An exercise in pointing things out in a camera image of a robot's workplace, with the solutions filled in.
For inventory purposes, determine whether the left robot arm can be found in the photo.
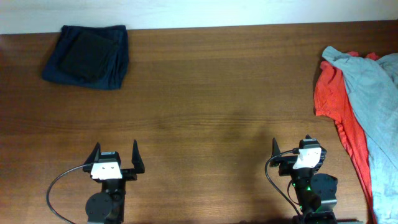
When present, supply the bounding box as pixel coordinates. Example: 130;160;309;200
83;141;145;224

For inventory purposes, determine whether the light grey-green t-shirt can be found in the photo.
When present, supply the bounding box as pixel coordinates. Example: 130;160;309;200
322;46;397;223

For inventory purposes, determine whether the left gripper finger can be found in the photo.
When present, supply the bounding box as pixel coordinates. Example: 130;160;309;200
84;142;101;164
131;140;145;174

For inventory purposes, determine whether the folded navy blue garment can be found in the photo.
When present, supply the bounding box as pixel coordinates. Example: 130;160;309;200
42;25;129;90

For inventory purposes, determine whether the red printed t-shirt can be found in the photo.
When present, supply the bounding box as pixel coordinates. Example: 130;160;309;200
314;60;377;223

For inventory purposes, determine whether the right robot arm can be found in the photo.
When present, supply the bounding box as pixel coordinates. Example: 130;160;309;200
264;135;338;224

